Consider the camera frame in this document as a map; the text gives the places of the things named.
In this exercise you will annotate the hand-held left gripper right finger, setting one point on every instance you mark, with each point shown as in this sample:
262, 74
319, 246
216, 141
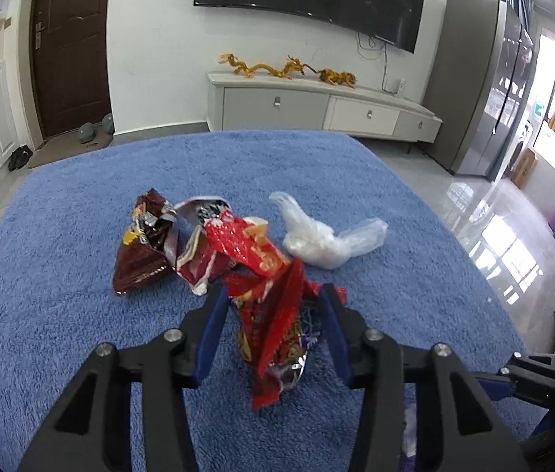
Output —
336, 334

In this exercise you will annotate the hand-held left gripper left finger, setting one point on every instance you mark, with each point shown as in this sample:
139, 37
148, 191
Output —
211, 334

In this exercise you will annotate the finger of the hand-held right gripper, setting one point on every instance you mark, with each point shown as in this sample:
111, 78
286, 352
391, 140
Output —
543, 378

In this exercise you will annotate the red crinkled snack wrapper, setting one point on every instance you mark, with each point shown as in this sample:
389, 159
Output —
277, 324

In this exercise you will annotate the silver and red snack packet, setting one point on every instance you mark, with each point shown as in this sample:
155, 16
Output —
198, 265

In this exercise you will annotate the clear plastic bag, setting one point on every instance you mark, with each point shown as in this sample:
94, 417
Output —
316, 246

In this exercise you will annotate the red shiny foil packet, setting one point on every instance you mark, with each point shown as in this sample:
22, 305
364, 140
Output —
238, 241

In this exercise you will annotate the brown snack packet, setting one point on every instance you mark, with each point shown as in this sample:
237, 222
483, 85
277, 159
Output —
137, 260

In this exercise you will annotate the blue fuzzy blanket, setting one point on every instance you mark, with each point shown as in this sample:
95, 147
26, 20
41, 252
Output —
61, 236

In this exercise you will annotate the cardboard box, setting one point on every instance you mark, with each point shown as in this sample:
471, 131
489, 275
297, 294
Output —
525, 169

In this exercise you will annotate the white television cabinet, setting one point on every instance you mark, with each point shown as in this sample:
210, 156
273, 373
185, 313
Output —
277, 108

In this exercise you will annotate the grey shoe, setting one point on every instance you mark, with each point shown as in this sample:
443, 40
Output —
108, 124
85, 132

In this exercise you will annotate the brown doormat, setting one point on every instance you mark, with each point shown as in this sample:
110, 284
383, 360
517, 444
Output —
56, 152

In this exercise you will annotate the washing machine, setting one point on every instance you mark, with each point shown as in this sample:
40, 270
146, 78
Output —
523, 138

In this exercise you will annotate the white router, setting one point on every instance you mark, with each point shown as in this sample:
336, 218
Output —
400, 87

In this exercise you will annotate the black shoes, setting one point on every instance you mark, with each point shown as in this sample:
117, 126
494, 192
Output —
20, 158

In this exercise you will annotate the golden dragon figurine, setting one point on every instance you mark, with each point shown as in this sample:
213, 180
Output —
248, 68
292, 66

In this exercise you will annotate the grey refrigerator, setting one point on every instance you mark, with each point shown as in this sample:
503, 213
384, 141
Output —
474, 83

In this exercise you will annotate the brown door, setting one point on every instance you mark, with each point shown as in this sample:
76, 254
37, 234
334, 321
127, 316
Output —
71, 59

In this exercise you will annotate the striped blue curtain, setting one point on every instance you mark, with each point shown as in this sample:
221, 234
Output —
523, 5

